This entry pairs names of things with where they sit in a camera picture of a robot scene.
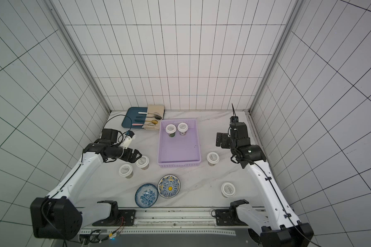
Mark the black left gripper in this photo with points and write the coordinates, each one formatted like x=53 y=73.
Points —
x=133 y=159

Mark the purple perforated plastic basket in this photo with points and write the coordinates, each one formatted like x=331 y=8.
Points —
x=180 y=150

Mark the green yogurt cup white lid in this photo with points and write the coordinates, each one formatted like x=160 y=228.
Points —
x=171 y=130

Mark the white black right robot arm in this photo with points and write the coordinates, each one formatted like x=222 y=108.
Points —
x=280 y=226

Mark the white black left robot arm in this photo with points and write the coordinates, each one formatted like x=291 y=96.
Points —
x=66 y=193

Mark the blue patterned bowl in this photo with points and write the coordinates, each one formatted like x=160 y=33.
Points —
x=146 y=195

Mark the yellow blue patterned plate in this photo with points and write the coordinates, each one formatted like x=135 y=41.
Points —
x=169 y=186

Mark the black spoon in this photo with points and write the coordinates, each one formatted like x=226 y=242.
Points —
x=145 y=117

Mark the beige folded cloth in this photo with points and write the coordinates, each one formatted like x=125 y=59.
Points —
x=155 y=109

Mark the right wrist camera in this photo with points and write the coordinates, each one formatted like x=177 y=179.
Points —
x=234 y=120

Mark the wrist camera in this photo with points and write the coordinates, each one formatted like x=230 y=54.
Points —
x=234 y=120
x=127 y=139

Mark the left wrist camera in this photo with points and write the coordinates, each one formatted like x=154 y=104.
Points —
x=127 y=139

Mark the pink handled spoon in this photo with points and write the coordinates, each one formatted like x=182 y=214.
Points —
x=141 y=125

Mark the green handled gold spoon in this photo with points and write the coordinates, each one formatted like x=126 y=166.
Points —
x=147 y=122

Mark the white handled spoon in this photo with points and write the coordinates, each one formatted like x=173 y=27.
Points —
x=155 y=115

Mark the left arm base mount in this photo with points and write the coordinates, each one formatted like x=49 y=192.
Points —
x=125 y=217

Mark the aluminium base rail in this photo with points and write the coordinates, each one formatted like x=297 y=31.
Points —
x=179 y=219

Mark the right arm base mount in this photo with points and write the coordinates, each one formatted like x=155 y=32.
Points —
x=223 y=217

